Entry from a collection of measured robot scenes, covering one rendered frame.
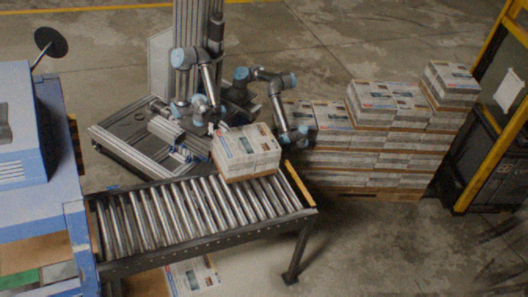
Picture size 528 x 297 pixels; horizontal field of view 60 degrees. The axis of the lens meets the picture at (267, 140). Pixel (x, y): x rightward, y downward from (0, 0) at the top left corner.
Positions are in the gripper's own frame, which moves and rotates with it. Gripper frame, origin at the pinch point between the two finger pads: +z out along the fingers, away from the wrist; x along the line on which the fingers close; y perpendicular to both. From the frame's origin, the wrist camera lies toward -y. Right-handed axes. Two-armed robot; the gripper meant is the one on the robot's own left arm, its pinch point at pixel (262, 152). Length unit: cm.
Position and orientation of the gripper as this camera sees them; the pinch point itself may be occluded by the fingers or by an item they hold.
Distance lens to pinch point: 328.5
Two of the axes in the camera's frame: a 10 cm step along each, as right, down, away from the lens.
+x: 4.0, 6.6, -6.4
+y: 1.5, -7.4, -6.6
